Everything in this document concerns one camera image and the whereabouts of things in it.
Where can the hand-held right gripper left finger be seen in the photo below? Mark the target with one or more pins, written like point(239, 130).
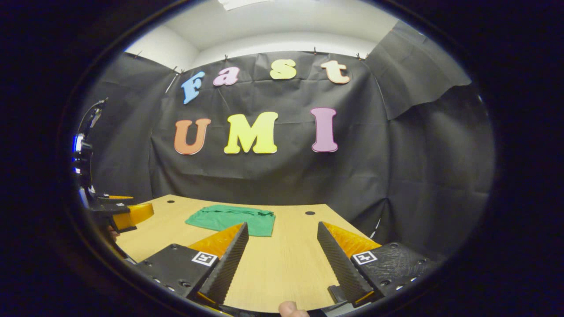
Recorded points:
point(229, 264)

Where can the white ceiling light panel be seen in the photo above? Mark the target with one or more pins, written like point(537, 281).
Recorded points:
point(244, 3)

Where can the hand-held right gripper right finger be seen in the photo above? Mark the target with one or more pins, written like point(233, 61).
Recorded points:
point(339, 264)

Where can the green T-shirt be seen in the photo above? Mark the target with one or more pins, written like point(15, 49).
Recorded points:
point(229, 220)

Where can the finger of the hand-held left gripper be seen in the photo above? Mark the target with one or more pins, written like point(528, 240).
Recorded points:
point(139, 213)
point(114, 198)

